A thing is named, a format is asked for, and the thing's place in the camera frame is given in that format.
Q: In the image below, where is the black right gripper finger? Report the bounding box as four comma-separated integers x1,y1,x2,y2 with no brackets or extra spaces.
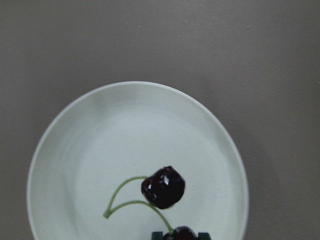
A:
198,232,210,240

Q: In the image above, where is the dark red cherry pair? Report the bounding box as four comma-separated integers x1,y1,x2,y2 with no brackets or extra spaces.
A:
103,166,198,240

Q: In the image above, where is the small white round plate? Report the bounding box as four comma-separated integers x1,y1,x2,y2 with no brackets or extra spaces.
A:
27,81,249,240

